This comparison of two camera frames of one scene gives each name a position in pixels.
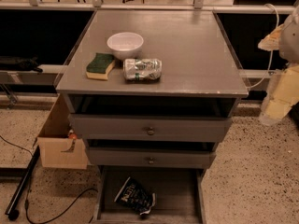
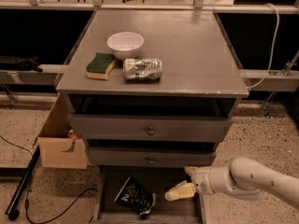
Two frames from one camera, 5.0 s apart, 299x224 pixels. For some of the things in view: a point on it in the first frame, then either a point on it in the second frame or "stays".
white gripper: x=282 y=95 -> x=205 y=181
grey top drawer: x=117 y=127 stays
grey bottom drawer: x=180 y=195 stays
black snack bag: x=136 y=197 stays
